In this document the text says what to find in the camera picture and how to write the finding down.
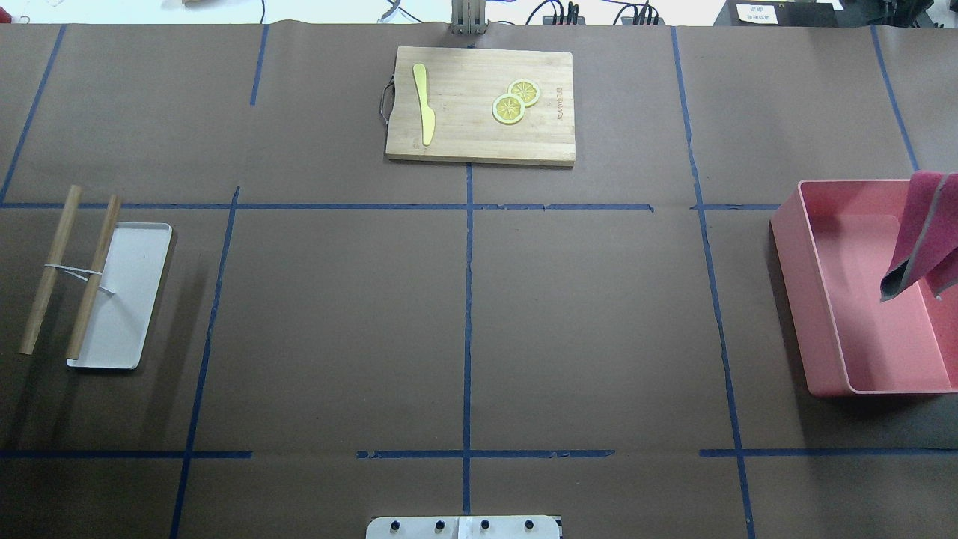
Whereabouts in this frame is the pink and grey cloth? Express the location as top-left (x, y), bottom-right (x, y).
top-left (879, 171), bottom-right (957, 302)

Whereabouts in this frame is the yellow plastic knife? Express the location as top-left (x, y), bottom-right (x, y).
top-left (412, 64), bottom-right (436, 147)

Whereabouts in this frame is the lemon slice lower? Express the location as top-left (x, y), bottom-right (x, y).
top-left (490, 93), bottom-right (526, 125)

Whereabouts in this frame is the lemon slice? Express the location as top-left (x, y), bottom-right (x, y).
top-left (507, 79), bottom-right (542, 107)
top-left (490, 93), bottom-right (526, 125)

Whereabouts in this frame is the bamboo cutting board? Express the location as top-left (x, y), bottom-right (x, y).
top-left (385, 46), bottom-right (577, 168)

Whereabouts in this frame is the lemon slice upper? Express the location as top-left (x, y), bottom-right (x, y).
top-left (507, 79), bottom-right (542, 107)

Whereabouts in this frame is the white rectangular tray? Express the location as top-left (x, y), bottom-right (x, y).
top-left (66, 222), bottom-right (174, 371)

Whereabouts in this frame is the pink plastic bin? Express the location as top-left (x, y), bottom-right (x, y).
top-left (770, 180), bottom-right (956, 397)

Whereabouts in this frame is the black box device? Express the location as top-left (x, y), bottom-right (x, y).
top-left (713, 1), bottom-right (839, 28)

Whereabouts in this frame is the bamboo rod outer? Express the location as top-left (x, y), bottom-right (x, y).
top-left (19, 185), bottom-right (82, 355)

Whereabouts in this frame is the aluminium frame post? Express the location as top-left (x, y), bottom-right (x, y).
top-left (449, 0), bottom-right (489, 35)

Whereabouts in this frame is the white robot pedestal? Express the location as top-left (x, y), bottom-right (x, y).
top-left (365, 514), bottom-right (564, 538)

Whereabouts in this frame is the white string on rods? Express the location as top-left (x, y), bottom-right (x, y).
top-left (43, 262), bottom-right (117, 296)

